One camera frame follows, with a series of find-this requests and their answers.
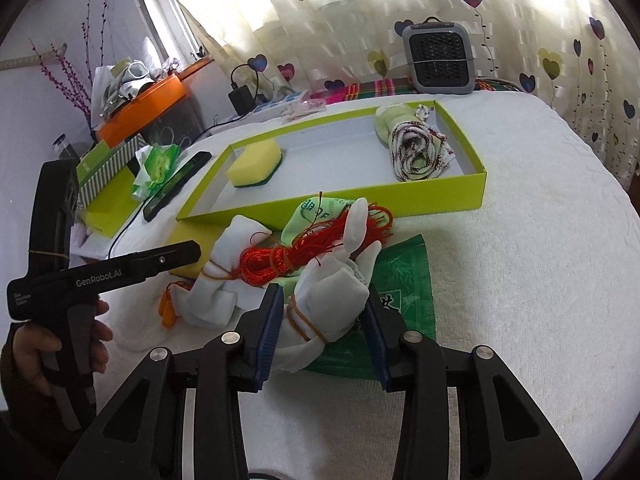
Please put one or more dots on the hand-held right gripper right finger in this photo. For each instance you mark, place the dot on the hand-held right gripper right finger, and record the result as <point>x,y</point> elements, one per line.
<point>377,340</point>

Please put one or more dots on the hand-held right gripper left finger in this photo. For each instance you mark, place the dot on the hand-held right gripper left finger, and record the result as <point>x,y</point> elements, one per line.
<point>265,332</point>

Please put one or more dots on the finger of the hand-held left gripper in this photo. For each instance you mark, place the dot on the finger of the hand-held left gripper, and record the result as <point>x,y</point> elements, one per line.
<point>165,259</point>

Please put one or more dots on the white glove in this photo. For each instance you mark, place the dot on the white glove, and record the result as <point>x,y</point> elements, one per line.
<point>220,285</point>

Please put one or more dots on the green tea packet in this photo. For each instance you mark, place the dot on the green tea packet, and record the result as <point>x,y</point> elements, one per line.
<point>405,280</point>

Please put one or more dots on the white sock bundle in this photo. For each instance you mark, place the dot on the white sock bundle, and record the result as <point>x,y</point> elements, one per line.
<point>325,295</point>

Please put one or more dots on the red tassel ornament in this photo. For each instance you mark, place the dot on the red tassel ornament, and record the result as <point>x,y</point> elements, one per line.
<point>270,260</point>

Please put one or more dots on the lime green box tray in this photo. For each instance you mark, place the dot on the lime green box tray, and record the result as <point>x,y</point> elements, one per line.
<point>340,160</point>

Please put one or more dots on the person's left hand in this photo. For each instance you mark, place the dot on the person's left hand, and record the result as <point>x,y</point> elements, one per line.
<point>30,355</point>

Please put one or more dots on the black phone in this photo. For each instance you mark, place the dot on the black phone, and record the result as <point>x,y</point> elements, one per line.
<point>175,185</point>

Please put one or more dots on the green plastic wrapper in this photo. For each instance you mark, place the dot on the green plastic wrapper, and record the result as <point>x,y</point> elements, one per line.
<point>157,165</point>

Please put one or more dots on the striped box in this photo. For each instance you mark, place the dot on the striped box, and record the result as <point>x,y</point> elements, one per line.
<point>115,165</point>

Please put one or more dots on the pale green small box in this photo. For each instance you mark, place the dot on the pale green small box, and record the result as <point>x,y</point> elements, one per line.
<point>92,162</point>

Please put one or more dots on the light green printed cloth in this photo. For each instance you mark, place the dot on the light green printed cloth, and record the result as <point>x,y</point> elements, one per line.
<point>300,215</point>

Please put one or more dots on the dark glass jar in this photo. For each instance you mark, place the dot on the dark glass jar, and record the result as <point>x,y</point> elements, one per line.
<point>62,147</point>

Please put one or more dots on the dark round container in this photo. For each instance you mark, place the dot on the dark round container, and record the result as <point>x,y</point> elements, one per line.
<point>175,120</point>

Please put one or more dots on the orange round tray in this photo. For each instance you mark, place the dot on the orange round tray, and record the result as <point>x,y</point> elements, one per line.
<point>145,105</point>

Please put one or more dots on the decorative flowering branches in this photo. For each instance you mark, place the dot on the decorative flowering branches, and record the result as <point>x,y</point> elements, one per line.
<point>75,91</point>

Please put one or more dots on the rolled patterned cloth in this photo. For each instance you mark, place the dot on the rolled patterned cloth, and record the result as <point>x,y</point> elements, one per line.
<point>415,150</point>

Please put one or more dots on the orange window ledge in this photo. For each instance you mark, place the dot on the orange window ledge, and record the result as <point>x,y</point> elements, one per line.
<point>197,65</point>

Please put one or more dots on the small pink packet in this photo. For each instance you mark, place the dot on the small pink packet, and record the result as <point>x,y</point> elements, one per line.
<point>307,107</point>

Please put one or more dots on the pale green cloth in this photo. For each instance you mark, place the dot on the pale green cloth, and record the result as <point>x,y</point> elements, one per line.
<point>387,120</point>

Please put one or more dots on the window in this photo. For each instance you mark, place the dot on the window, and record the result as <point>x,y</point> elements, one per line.
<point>165,10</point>

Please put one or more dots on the colourful plaid cloth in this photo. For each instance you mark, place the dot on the colourful plaid cloth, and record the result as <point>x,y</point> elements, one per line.
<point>370,89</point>

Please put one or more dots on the grey portable heater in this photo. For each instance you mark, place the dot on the grey portable heater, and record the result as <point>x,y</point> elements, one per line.
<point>440,55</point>

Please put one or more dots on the heart print curtain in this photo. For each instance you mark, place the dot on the heart print curtain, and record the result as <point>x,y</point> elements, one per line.
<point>350,10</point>

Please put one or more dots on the beige wall trunking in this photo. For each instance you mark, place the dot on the beige wall trunking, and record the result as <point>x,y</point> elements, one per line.
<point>20,62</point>

